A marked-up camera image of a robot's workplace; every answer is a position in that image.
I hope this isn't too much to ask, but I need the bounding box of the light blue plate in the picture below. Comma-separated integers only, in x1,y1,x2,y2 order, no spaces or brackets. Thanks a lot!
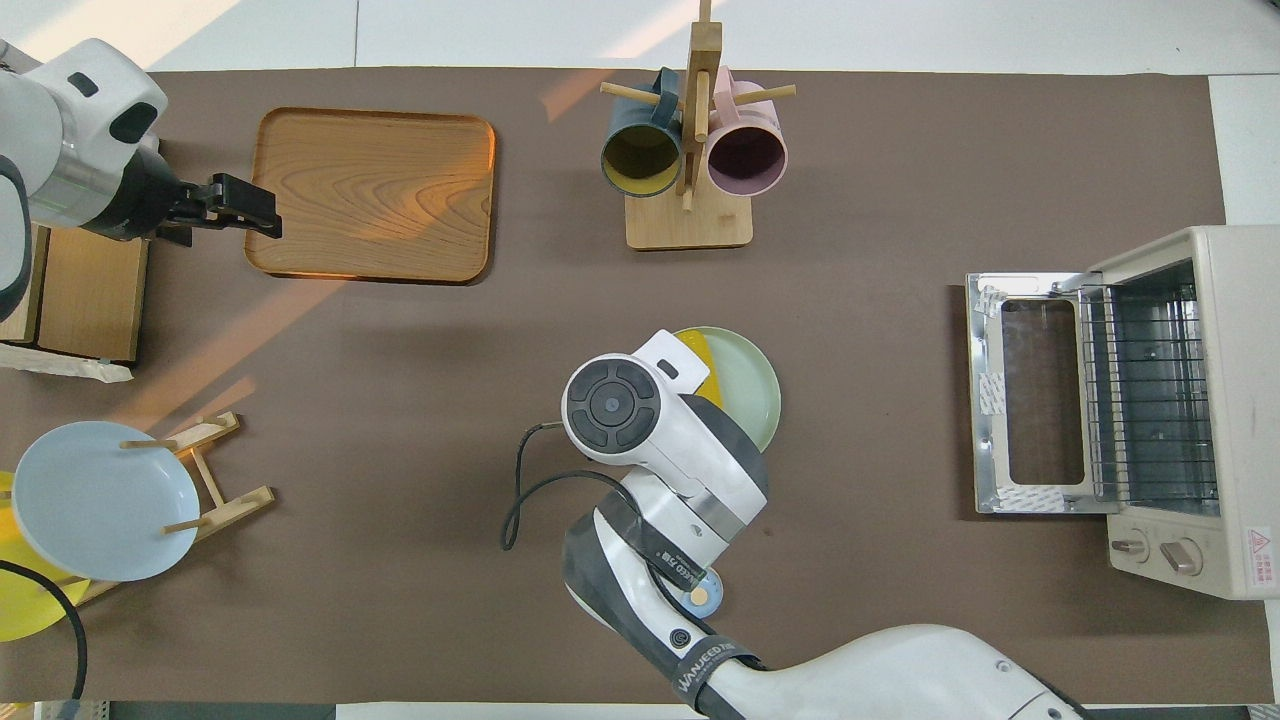
12,420,201,583

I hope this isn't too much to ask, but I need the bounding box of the glass oven door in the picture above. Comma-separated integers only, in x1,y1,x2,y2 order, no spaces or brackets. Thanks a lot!
965,270,1121,516

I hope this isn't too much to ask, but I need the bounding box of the pale green plate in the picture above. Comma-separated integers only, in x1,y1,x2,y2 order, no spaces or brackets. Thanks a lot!
672,326,783,457

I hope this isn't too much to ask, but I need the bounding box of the yellow plate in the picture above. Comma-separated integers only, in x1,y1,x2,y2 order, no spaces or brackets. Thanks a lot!
0,470,91,643

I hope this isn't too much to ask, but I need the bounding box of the rectangular wooden tray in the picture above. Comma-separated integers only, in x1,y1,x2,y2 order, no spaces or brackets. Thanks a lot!
244,107,498,285

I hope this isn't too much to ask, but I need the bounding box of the wooden plate rack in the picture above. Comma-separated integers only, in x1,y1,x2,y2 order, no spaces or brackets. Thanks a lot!
40,412,277,611

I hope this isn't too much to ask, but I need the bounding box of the beige toaster oven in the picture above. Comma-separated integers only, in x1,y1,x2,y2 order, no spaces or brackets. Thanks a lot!
965,225,1280,601

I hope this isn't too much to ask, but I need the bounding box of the pink mug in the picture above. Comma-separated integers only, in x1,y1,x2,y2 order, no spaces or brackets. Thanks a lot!
706,66,790,198

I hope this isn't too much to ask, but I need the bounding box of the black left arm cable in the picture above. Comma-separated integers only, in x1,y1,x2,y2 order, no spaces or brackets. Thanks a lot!
0,558,89,703

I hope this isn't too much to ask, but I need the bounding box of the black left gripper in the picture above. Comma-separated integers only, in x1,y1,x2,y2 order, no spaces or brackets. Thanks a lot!
157,174,284,247

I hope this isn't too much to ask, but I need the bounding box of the dark blue mug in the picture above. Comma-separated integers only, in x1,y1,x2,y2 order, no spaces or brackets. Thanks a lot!
600,68,685,198

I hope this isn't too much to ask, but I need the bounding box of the brown table mat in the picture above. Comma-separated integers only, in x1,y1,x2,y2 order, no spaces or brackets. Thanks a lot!
0,68,1276,704

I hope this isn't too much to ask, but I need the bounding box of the wooden mug rack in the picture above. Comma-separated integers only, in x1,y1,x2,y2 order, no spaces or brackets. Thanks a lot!
600,0,798,251

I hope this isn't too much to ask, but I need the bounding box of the yellow corn cob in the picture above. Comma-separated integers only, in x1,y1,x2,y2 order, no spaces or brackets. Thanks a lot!
675,335,723,409

